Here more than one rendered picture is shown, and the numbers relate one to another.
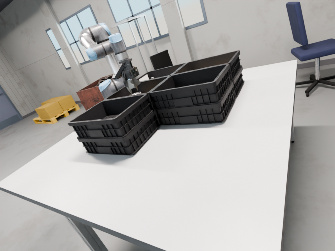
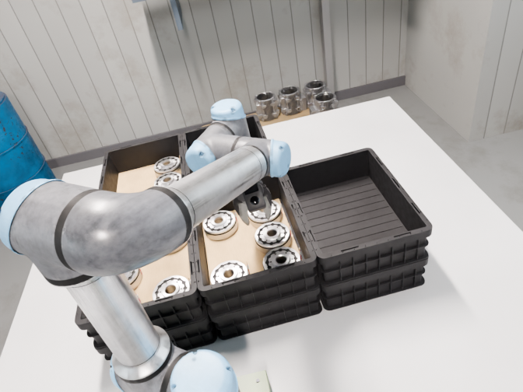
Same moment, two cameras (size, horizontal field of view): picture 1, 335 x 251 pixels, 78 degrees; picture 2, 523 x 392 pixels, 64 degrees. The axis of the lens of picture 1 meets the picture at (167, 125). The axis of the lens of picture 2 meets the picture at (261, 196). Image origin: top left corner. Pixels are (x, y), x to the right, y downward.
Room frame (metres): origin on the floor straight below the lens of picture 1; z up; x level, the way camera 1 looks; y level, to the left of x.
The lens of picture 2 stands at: (1.92, 0.80, 1.70)
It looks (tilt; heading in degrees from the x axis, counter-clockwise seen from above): 39 degrees down; 229
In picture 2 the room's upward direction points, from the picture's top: 12 degrees counter-clockwise
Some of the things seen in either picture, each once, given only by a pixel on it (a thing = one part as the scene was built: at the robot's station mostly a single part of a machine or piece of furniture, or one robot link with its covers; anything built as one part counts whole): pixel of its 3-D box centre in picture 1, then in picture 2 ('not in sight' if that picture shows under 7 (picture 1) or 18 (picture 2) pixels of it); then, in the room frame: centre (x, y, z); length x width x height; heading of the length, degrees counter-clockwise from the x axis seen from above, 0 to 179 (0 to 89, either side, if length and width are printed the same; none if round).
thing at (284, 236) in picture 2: not in sight; (272, 234); (1.35, 0.15, 0.86); 0.10 x 0.10 x 0.01
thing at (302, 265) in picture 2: (136, 89); (245, 225); (1.41, 0.11, 0.92); 0.40 x 0.30 x 0.02; 53
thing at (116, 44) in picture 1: (117, 44); (230, 125); (1.38, 0.11, 1.23); 0.09 x 0.08 x 0.11; 16
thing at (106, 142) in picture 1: (119, 133); (349, 237); (1.17, 0.29, 0.76); 0.40 x 0.30 x 0.12; 53
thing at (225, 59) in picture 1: (207, 71); (148, 183); (1.40, -0.39, 0.87); 0.40 x 0.30 x 0.11; 53
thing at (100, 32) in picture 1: (111, 59); (115, 309); (1.83, 0.24, 1.13); 0.15 x 0.12 x 0.55; 106
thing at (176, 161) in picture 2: not in sight; (166, 164); (1.28, -0.44, 0.86); 0.10 x 0.10 x 0.01
